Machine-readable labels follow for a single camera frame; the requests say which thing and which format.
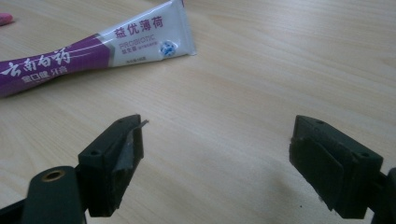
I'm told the white and purple toothpaste tube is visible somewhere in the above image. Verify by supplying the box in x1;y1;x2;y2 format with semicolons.
0;0;197;99

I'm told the pink toothbrush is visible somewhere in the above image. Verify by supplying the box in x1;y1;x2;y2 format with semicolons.
0;12;15;27

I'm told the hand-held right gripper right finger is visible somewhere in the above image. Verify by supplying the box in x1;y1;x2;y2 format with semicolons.
289;115;385;219

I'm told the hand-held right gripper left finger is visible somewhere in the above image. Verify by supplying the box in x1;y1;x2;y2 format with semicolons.
78;114;149;218

